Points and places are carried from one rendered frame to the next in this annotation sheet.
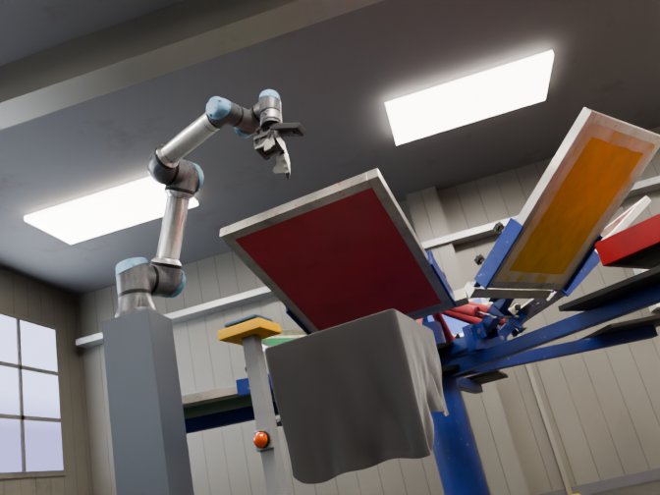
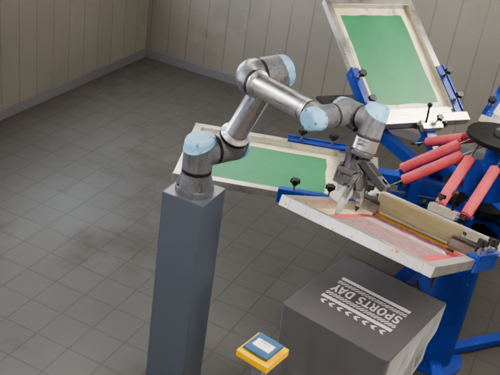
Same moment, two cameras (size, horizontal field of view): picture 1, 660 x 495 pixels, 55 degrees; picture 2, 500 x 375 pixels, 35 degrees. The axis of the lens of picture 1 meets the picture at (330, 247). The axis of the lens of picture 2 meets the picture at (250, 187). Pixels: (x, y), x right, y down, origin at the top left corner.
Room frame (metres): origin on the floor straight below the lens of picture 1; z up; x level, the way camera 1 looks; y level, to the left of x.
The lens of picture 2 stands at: (-0.38, -0.13, 2.69)
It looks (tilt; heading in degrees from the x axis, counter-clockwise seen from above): 28 degrees down; 14
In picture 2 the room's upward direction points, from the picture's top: 9 degrees clockwise
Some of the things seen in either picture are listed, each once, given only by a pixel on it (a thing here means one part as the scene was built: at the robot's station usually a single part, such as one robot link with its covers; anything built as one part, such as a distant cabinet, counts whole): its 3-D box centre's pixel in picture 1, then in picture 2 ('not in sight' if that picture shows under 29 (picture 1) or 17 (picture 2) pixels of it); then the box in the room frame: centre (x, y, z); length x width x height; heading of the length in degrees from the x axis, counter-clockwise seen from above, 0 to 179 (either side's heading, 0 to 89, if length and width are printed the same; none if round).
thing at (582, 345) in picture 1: (555, 349); not in sight; (3.31, -1.02, 0.91); 1.34 x 0.41 x 0.08; 101
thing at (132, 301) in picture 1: (136, 306); (196, 178); (2.16, 0.73, 1.25); 0.15 x 0.15 x 0.10
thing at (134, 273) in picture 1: (134, 277); (200, 151); (2.16, 0.73, 1.37); 0.13 x 0.12 x 0.14; 146
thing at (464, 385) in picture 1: (461, 381); not in sight; (3.81, -0.57, 0.91); 1.34 x 0.41 x 0.08; 161
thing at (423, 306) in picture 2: not in sight; (366, 303); (2.12, -0.01, 0.95); 0.48 x 0.44 x 0.01; 161
